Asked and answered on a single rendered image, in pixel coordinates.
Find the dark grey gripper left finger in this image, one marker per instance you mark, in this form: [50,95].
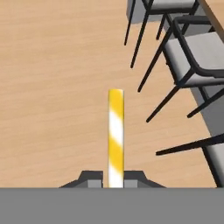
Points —
[90,178]

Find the yellow and white striped straw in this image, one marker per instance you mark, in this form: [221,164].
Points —
[116,137]

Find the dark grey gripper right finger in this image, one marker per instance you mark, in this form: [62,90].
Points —
[134,178]

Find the black stool with grey seat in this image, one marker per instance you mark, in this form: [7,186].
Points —
[198,58]
[163,7]
[201,144]

